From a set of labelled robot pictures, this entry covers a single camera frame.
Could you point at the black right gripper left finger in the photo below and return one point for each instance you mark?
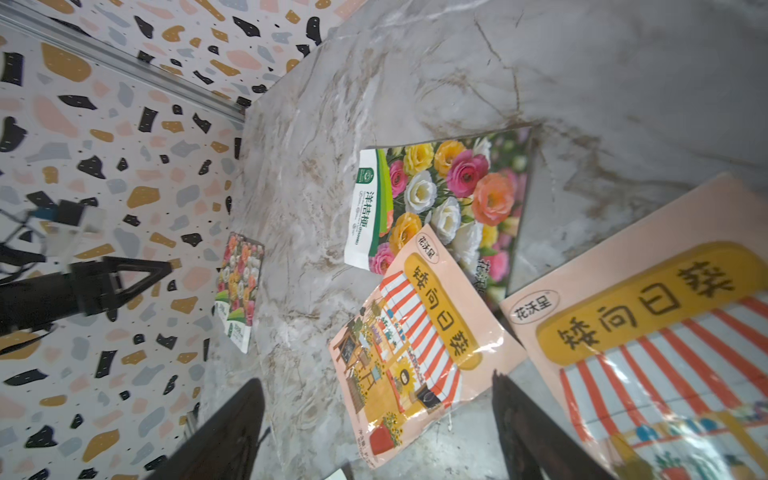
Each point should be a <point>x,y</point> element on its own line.
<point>226,446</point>

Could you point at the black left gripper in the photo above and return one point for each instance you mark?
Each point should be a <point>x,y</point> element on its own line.
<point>100,288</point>

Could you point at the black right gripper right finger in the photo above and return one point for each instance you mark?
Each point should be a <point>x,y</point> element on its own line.
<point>533,445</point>

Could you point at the sunflower seed packet pink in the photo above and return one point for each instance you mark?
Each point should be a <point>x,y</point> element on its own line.
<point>654,342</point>
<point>423,343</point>

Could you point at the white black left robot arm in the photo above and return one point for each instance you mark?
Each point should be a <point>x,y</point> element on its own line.
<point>36,302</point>

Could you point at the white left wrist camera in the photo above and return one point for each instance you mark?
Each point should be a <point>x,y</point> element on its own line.
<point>66,224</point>

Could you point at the left aluminium corner post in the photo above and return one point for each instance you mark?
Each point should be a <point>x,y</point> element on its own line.
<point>28,21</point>

